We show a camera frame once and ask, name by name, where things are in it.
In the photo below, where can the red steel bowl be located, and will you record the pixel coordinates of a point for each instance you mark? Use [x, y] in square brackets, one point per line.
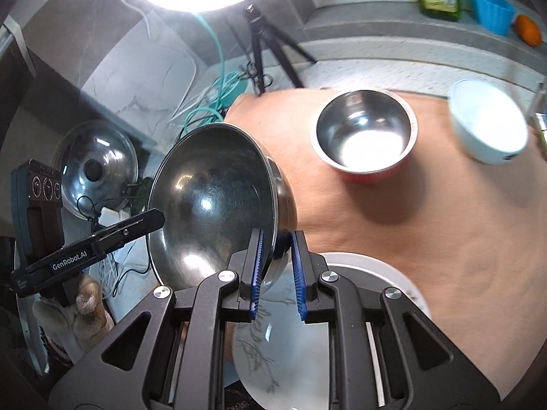
[363, 136]

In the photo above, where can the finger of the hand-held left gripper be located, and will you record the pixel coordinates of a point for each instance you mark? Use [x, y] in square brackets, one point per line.
[141, 222]

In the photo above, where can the steel pot lid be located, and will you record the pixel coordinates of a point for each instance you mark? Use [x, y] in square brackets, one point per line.
[107, 149]

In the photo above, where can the large stainless steel bowl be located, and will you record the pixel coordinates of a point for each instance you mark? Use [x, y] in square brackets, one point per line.
[205, 205]

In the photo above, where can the white power strip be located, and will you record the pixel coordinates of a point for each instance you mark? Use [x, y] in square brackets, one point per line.
[109, 216]

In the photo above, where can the tan towel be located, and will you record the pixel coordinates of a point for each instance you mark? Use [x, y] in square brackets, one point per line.
[427, 222]

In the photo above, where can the person's left hand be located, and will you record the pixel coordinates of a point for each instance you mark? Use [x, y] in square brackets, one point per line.
[85, 303]

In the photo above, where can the blue fluted cup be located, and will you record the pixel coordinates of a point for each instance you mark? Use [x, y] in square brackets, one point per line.
[491, 10]

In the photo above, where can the black tripod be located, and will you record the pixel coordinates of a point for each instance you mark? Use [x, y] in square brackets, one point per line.
[258, 38]

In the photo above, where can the orange fruit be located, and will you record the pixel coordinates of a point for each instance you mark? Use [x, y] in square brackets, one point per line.
[529, 30]

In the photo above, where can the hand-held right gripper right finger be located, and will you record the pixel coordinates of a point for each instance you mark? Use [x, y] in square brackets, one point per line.
[299, 277]

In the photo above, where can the white plate leaf pattern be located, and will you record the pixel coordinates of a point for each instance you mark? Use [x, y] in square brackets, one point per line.
[290, 350]

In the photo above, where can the white ceramic bowl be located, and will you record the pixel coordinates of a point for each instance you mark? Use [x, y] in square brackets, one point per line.
[487, 124]

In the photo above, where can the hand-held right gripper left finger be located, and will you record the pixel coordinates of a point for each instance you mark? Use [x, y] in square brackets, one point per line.
[256, 273]

